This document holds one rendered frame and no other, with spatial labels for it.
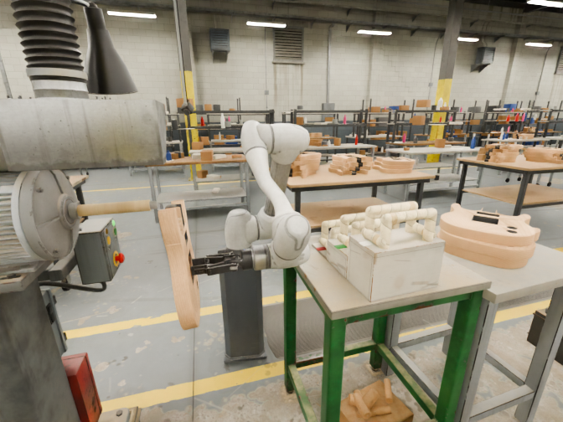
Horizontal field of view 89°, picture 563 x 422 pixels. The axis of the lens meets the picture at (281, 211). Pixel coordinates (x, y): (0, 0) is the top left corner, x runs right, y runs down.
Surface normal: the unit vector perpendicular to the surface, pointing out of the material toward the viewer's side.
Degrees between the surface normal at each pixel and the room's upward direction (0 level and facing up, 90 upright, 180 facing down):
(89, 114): 90
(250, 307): 90
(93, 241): 90
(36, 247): 115
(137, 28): 90
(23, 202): 59
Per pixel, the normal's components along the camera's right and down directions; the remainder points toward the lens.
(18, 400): 0.26, 0.29
